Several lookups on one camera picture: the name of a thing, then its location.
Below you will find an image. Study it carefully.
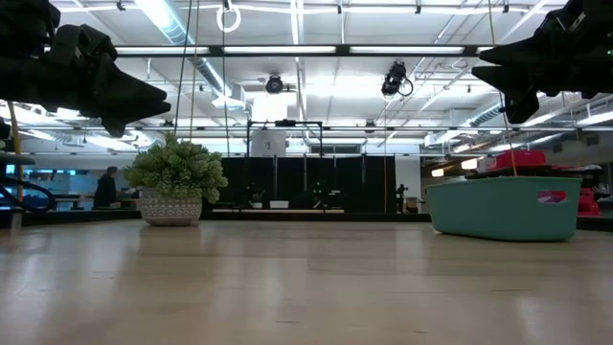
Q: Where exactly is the black curtain partition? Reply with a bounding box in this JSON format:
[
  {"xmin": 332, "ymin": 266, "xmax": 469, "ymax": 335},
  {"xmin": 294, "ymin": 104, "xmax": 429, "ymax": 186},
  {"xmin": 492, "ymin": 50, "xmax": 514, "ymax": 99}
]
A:
[{"xmin": 217, "ymin": 155, "xmax": 397, "ymax": 215}]

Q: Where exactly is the yellow hanging cord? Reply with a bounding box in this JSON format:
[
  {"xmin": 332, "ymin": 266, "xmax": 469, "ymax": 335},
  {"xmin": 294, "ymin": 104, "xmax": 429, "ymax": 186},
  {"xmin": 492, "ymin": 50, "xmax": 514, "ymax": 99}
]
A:
[{"xmin": 487, "ymin": 0, "xmax": 519, "ymax": 177}]

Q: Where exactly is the person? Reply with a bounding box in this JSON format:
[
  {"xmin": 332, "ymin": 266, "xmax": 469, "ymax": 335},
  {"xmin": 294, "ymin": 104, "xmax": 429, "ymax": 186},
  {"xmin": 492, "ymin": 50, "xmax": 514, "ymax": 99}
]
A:
[{"xmin": 92, "ymin": 165, "xmax": 120, "ymax": 211}]

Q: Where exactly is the green plant in patterned pot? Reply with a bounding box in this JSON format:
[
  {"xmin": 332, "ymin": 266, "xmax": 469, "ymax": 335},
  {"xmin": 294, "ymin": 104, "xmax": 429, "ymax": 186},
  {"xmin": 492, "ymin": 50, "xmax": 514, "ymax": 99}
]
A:
[{"xmin": 122, "ymin": 132, "xmax": 230, "ymax": 228}]

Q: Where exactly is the red box stack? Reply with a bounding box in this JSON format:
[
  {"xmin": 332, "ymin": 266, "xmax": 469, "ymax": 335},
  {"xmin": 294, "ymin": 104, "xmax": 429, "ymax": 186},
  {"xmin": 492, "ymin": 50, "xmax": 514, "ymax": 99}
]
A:
[{"xmin": 577, "ymin": 186, "xmax": 603, "ymax": 217}]

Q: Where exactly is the black tripod stand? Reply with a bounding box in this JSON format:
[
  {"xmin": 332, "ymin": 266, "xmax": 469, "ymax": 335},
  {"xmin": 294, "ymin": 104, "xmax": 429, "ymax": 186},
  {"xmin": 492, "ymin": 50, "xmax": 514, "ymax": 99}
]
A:
[{"xmin": 395, "ymin": 183, "xmax": 409, "ymax": 215}]

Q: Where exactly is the white cabinet box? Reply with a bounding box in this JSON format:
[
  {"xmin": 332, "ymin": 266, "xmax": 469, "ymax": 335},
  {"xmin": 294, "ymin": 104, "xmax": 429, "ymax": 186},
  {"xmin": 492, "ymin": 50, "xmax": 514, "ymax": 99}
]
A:
[{"xmin": 250, "ymin": 129, "xmax": 288, "ymax": 158}]

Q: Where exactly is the teal plastic tub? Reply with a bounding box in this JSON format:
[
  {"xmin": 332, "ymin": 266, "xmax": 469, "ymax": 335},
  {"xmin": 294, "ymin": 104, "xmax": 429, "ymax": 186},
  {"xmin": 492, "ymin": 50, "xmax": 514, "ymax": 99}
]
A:
[{"xmin": 424, "ymin": 175, "xmax": 583, "ymax": 242}]

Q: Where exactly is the red storage bin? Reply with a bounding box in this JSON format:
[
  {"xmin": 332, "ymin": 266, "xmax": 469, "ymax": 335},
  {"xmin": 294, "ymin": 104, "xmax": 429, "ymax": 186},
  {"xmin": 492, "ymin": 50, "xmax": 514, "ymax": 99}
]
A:
[{"xmin": 495, "ymin": 149, "xmax": 547, "ymax": 170}]

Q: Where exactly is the dark hanging cable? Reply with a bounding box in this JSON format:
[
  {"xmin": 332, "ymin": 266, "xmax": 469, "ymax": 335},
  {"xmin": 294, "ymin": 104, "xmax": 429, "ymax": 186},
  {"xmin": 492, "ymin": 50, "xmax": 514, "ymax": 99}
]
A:
[{"xmin": 172, "ymin": 0, "xmax": 193, "ymax": 138}]

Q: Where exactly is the black overhead camera with cable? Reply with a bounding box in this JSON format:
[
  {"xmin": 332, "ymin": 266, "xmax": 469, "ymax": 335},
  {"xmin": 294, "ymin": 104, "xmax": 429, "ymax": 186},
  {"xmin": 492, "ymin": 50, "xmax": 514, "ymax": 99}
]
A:
[{"xmin": 381, "ymin": 60, "xmax": 414, "ymax": 97}]

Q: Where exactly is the overhead light bar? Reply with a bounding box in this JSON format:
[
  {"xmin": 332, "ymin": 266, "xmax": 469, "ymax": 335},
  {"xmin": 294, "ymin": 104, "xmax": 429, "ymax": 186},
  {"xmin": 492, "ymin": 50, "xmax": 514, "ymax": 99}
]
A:
[{"xmin": 114, "ymin": 44, "xmax": 494, "ymax": 58}]

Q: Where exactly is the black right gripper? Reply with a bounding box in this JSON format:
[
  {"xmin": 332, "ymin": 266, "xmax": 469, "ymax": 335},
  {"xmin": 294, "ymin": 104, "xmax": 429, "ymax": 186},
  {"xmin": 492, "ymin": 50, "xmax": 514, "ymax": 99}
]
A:
[{"xmin": 471, "ymin": 9, "xmax": 600, "ymax": 125}]

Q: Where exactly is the white hanging ring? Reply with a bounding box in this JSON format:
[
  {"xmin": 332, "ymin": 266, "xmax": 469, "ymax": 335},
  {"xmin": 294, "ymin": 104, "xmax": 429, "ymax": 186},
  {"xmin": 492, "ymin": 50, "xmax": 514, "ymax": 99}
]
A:
[{"xmin": 216, "ymin": 4, "xmax": 242, "ymax": 34}]

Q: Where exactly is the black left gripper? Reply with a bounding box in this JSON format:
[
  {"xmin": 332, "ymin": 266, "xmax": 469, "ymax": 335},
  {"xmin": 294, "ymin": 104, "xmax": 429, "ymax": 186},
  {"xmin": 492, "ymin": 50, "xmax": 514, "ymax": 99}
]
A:
[{"xmin": 47, "ymin": 23, "xmax": 171, "ymax": 138}]

